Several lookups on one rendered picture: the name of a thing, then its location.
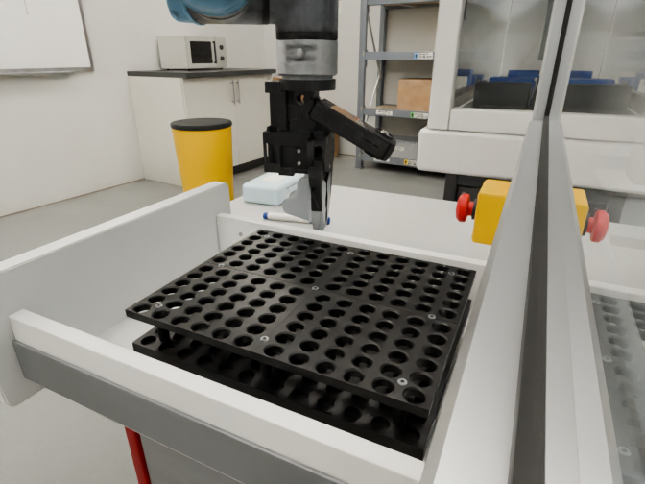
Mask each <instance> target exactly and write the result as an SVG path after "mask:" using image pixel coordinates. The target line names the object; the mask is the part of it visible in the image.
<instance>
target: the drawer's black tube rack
mask: <svg viewBox="0 0 645 484"><path fill-rule="evenodd" d="M264 237H265V238H263V239H262V240H260V241H259V242H257V243H256V244H254V245H253V246H251V247H249V248H248V249H246V250H245V251H243V252H242V253H240V254H239V255H237V256H235V257H234V258H233V259H231V260H230V261H228V262H227V263H225V264H216V265H218V266H219V268H217V269H216V270H214V271H213V272H211V273H209V274H208V275H206V276H205V277H203V278H201V279H200V280H198V281H196V282H195V283H193V284H192V285H190V286H189V287H187V288H186V289H184V290H182V291H181V292H179V293H178V294H176V296H174V297H173V298H171V299H169V300H168V301H166V302H164V303H163V304H161V303H158V304H156V305H155V309H153V310H152V311H150V312H149V313H147V314H146V315H144V320H145V323H146V324H149V325H152V326H155V327H153V328H152V329H150V330H149V331H147V332H146V333H145V334H143V335H142V336H140V337H139V338H137V339H136V340H134V341H133V342H132V346H133V351H136V352H138V353H141V354H143V355H146V356H149V357H151V358H153V359H156V360H158V361H161V362H163V363H166V364H169V365H171V366H174V367H177V368H179V369H182V370H184V371H186V372H189V373H191V374H194V375H198V376H201V377H203V378H206V379H209V380H211V381H214V382H217V383H219V384H222V385H224V386H226V387H229V388H231V389H234V390H237V391H239V392H242V393H244V394H247V395H250V396H252V397H255V398H258V399H262V400H264V401H266V402H269V403H271V404H274V405H277V406H279V407H282V408H284V409H287V410H290V411H292V412H295V413H298V414H300V415H302V416H305V417H307V418H310V419H312V420H315V421H318V422H320V423H323V424H327V425H330V426H332V427H335V428H338V429H340V430H343V431H345V432H347V433H350V434H352V435H355V436H358V437H360V438H363V439H366V440H368V441H371V442H373V443H376V444H378V445H380V446H383V447H386V448H390V449H392V450H395V451H398V452H400V453H403V454H406V455H408V456H411V457H413V458H416V459H418V460H420V461H423V458H424V455H425V452H426V450H427V446H428V443H429V440H430V437H431V434H432V430H433V427H434V424H435V421H436V419H437V415H438V412H439V409H440V406H441V403H442V397H443V394H444V391H445V388H446V384H447V381H448V379H449V376H450V373H451V369H452V366H453V363H454V360H455V357H456V353H457V350H458V348H459V345H460V342H461V338H462V335H463V332H464V329H465V326H466V320H467V317H468V314H469V311H470V307H471V300H470V299H469V298H468V297H469V294H470V291H471V288H472V285H473V282H474V280H475V277H476V271H475V270H469V269H465V268H460V267H455V266H450V265H444V264H440V263H435V262H430V261H425V260H419V259H414V258H410V257H405V256H400V255H395V254H385V253H380V252H376V251H371V250H365V249H360V248H355V247H350V246H346V245H340V244H335V243H330V242H325V241H321V240H316V239H310V238H305V237H300V236H295V235H291V234H285V233H280V232H275V231H274V232H273V233H271V234H270V235H265V236H264ZM376 265H378V266H376ZM236 266H237V267H236ZM371 272H374V273H371ZM411 280H414V281H411ZM211 282H215V283H211ZM460 282H462V283H460ZM433 285H437V286H433ZM200 290H203V291H200ZM456 290H460V291H456ZM190 298H191V300H187V299H190ZM173 307H178V308H176V309H171V308H173ZM166 316H167V317H166Z"/></svg>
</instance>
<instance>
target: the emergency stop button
mask: <svg viewBox="0 0 645 484"><path fill-rule="evenodd" d="M473 204H474V202H471V201H470V195H469V194H466V193H464V194H462V195H461V196H460V197H459V199H458V202H457V205H456V219H457V220H458V221H459V222H465V221H466V218H467V216H471V213H472V208H473Z"/></svg>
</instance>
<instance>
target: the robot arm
mask: <svg viewBox="0 0 645 484"><path fill-rule="evenodd" d="M166 3H167V7H168V9H169V13H170V14H171V16H172V17H173V18H174V19H175V20H176V21H177V22H181V23H194V24H196V25H199V26H203V25H206V24H240V25H269V24H274V25H275V36H276V39H277V41H276V57H277V74H278V75H280V76H282V79H279V80H271V81H266V82H265V93H269V94H270V117H271V125H270V126H268V127H267V130H266V131H264V132H262V133H263V152H264V172H269V173H278V175H279V176H294V175H295V174H296V173H297V174H304V177H301V178H300V179H299V180H298V185H297V190H295V191H292V192H291V193H290V195H289V198H287V199H285V200H284V201H283V202H282V209H283V210H284V212H285V213H287V214H289V215H292V216H295V217H298V218H301V219H304V220H307V221H309V222H311V223H312V224H313V230H321V231H323V230H324V229H325V227H326V225H327V219H328V212H329V205H330V197H331V185H332V172H333V161H334V154H335V144H334V142H335V138H334V133H335V134H337V135H338V136H340V137H342V138H344V139H345V140H347V141H349V142H350V143H352V144H354V145H356V146H357V147H359V148H361V149H362V150H364V152H365V153H366V154H368V155H369V156H371V157H373V158H375V159H377V160H382V161H386V160H388V159H389V157H390V156H391V154H392V152H393V151H394V148H395V145H396V140H395V139H394V137H393V136H392V135H391V134H389V133H388V132H386V131H384V130H382V129H380V128H375V127H373V126H372V125H370V124H368V123H367V122H365V121H363V120H361V119H360V118H358V117H356V116H355V115H353V114H351V113H349V112H348V111H346V110H344V109H342V108H340V107H338V106H337V105H335V104H333V103H332V102H330V101H328V100H326V99H321V97H320V91H329V90H335V89H336V79H333V76H336V75H337V74H338V15H339V0H166ZM301 95H303V96H304V97H303V98H302V100H303V101H302V100H301ZM320 99H321V100H320ZM267 143H268V161H269V163H268V162H267Z"/></svg>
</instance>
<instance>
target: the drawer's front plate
mask: <svg viewBox="0 0 645 484"><path fill-rule="evenodd" d="M220 213H226V214H231V211H230V199H229V189H228V185H227V183H225V182H220V181H213V182H210V183H208V184H205V185H202V186H200V187H197V188H194V189H192V190H189V191H186V192H184V193H181V194H178V195H177V196H174V197H172V198H169V199H166V200H164V201H161V202H158V203H156V204H153V205H150V206H146V207H143V208H141V209H138V210H136V211H134V212H131V213H128V214H126V215H123V216H121V217H118V218H115V219H113V220H110V221H107V222H105V223H103V224H100V225H98V226H95V227H92V228H90V229H87V230H83V231H80V232H77V233H75V234H72V235H70V236H67V237H64V238H62V239H60V240H57V241H55V242H52V243H49V244H47V245H44V246H41V247H39V248H36V249H33V250H31V251H28V252H26V253H24V254H20V255H17V256H14V257H12V258H9V259H6V260H4V261H1V262H0V402H2V403H4V404H6V405H8V406H9V407H13V406H16V405H18V404H20V403H21V402H23V401H24V400H26V399H28V398H30V397H31V396H33V395H34V394H36V393H37V392H39V391H40V390H42V389H43V388H44V387H42V386H40V385H38V384H36V383H34V382H32V381H31V380H29V379H27V378H25V377H24V375H23V373H22V370H21V367H20V364H19V362H18V359H17V356H16V353H15V350H14V347H13V344H12V340H15V337H14V334H13V331H12V326H11V324H10V321H9V318H8V317H9V316H10V315H12V314H13V313H15V312H17V311H19V310H21V309H25V310H28V311H30V312H33V313H35V314H37V315H40V316H42V317H45V318H48V319H50V320H53V321H55V322H58V323H61V324H63V325H66V326H69V327H73V328H74V329H77V330H80V331H82V332H85V333H88V334H90V335H93V336H97V335H98V334H100V333H102V332H103V331H105V330H106V329H108V328H110V327H112V326H114V325H115V324H117V323H118V322H120V321H122V320H123V319H125V318H126V317H127V315H126V311H125V309H127V308H128V307H130V306H132V305H133V304H135V303H137V302H139V301H141V300H142V299H144V298H146V297H147V296H149V295H151V294H152V293H154V292H155V291H156V290H158V289H160V288H161V287H163V286H165V285H166V284H168V283H170V282H171V281H173V280H175V279H176V278H179V277H180V276H182V275H184V274H185V273H187V272H189V271H190V270H192V269H194V268H195V267H197V266H199V265H200V264H202V263H204V262H205V261H207V260H208V259H209V258H211V257H213V256H214V255H216V254H218V253H219V252H220V246H219V237H218V228H217V219H216V216H217V215H218V214H220Z"/></svg>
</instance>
